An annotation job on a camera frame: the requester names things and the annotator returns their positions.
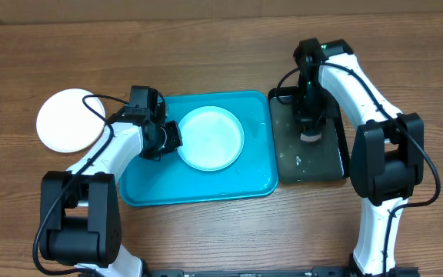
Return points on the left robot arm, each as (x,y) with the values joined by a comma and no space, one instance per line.
(80,225)

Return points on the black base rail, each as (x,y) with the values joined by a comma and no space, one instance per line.
(326,271)

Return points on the teal plastic tray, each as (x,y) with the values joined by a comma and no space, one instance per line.
(172,181)

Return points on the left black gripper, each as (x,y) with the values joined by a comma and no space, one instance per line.
(174,141)

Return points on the light blue plate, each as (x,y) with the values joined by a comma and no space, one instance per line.
(212,138)

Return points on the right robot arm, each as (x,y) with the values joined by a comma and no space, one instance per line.
(387,158)

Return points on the white pink plate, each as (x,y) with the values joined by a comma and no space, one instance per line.
(71,120)

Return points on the green scrubbing sponge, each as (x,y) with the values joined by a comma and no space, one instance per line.
(310,137)

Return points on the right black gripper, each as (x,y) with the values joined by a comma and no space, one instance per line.
(310,125)

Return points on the black water tray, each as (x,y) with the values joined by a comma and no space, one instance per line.
(323,160)

